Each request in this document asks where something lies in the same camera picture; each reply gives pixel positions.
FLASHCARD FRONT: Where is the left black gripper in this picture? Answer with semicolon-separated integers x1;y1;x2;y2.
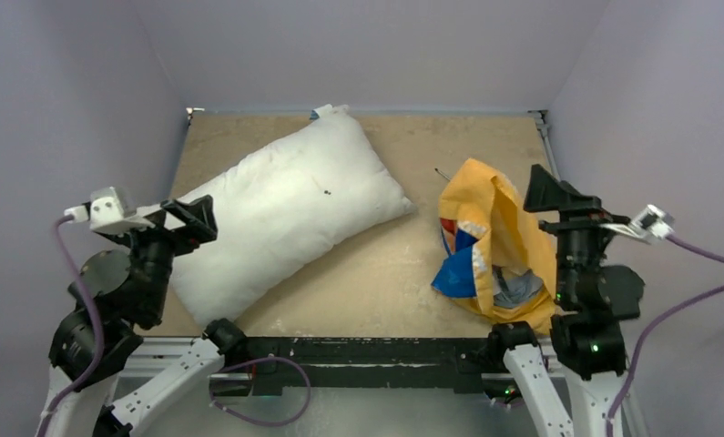
110;193;217;320

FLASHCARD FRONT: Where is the yellow printed pillowcase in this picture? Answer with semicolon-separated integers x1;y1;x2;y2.
431;158;558;335

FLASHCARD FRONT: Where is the white pillow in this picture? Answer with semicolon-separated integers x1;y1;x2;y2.
165;105;416;325

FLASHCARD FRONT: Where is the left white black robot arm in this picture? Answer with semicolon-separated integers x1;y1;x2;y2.
36;188;247;436

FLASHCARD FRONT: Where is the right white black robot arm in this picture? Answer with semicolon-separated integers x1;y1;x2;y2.
486;165;644;436

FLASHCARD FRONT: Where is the black yellow screwdriver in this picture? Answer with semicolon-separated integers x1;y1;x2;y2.
434;168;453;181

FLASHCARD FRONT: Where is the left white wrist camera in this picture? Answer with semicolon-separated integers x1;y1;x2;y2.
63;187;156;236

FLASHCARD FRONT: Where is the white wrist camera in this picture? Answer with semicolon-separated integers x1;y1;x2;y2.
600;204;675;244
63;187;156;236

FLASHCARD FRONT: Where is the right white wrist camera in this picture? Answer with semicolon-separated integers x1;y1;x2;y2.
600;204;675;244

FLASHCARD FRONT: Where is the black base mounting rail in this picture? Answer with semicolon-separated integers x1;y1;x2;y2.
228;337;515;397

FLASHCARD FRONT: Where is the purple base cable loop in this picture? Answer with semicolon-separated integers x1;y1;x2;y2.
208;355;312;430

